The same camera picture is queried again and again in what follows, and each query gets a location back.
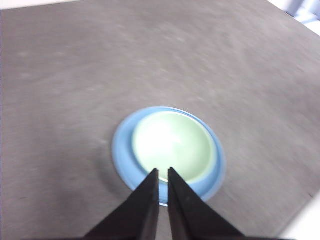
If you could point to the blue round plate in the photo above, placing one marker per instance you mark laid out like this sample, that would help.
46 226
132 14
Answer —
120 150

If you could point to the green ribbed bowl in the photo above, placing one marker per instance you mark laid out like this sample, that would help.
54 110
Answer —
175 145

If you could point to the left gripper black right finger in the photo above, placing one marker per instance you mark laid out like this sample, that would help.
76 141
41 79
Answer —
190 217

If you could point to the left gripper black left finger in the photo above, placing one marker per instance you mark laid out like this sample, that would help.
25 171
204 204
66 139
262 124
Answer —
140 215

